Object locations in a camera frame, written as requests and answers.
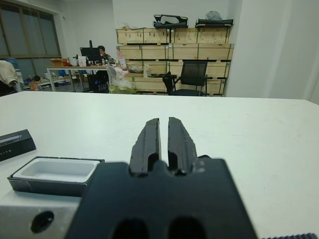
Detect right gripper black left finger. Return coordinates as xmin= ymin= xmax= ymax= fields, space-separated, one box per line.
xmin=129 ymin=118 xmax=162 ymax=177

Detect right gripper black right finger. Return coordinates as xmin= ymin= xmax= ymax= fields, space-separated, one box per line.
xmin=166 ymin=116 xmax=199 ymax=175

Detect black box lid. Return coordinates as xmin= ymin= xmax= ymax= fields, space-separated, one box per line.
xmin=0 ymin=128 xmax=37 ymax=162

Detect black box with white tray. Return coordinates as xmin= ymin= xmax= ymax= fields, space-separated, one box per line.
xmin=7 ymin=156 xmax=106 ymax=198

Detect small cardboard box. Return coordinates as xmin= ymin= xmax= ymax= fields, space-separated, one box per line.
xmin=50 ymin=58 xmax=69 ymax=67

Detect wooden shipping crate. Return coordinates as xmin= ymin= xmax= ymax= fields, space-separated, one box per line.
xmin=116 ymin=44 xmax=170 ymax=61
xmin=116 ymin=27 xmax=170 ymax=45
xmin=123 ymin=76 xmax=227 ymax=96
xmin=124 ymin=60 xmax=230 ymax=78
xmin=170 ymin=27 xmax=230 ymax=45
xmin=168 ymin=43 xmax=235 ymax=61

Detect yellow-green plastic bag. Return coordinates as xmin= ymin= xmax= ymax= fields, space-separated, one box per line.
xmin=109 ymin=72 xmax=138 ymax=95

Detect black mesh office chair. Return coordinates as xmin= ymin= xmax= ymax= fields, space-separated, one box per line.
xmin=168 ymin=60 xmax=209 ymax=97

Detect black computer tower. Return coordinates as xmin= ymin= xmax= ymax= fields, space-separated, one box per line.
xmin=87 ymin=74 xmax=109 ymax=93

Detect pink carton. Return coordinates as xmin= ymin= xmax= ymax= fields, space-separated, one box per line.
xmin=118 ymin=51 xmax=128 ymax=69

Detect seated person at desk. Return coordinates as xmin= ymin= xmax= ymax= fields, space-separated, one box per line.
xmin=97 ymin=45 xmax=117 ymax=66

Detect white office desk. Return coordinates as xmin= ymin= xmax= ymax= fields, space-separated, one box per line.
xmin=46 ymin=64 xmax=118 ymax=92

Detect black computer monitor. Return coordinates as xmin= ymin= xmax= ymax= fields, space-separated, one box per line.
xmin=80 ymin=47 xmax=103 ymax=66

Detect black tray case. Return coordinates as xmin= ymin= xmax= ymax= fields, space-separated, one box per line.
xmin=153 ymin=14 xmax=189 ymax=29
xmin=195 ymin=17 xmax=235 ymax=28

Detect grey plastic bag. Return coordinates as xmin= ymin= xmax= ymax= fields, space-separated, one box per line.
xmin=205 ymin=10 xmax=223 ymax=21

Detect person in cream top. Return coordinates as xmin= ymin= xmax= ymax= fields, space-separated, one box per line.
xmin=0 ymin=60 xmax=19 ymax=87

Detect blue water jug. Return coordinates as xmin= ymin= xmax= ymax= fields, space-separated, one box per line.
xmin=4 ymin=57 xmax=18 ymax=73

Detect dark framed window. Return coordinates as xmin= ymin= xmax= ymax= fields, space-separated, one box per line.
xmin=0 ymin=4 xmax=62 ymax=83

